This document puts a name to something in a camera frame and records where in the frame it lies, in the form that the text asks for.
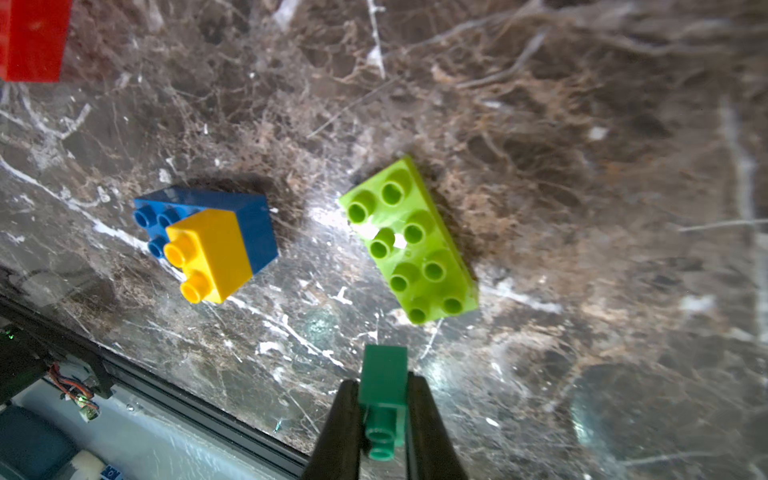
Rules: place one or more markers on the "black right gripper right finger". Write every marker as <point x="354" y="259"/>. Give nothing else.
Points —
<point x="429" y="450"/>

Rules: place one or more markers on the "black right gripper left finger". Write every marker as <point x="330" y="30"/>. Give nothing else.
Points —
<point x="336" y="454"/>

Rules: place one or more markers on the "small dark green lego brick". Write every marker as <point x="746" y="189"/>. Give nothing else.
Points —
<point x="383" y="398"/>

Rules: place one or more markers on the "lime green lego brick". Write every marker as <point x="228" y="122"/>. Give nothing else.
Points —
<point x="397" y="220"/>

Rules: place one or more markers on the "small yellow lego brick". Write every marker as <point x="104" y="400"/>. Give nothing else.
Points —
<point x="208" y="247"/>

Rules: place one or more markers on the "blue lego brick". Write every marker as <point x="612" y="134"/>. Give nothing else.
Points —
<point x="156" y="211"/>

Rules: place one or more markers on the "red lego brick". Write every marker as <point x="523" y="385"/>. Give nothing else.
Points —
<point x="33" y="39"/>

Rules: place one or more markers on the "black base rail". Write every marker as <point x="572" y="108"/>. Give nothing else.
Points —
<point x="112" y="369"/>

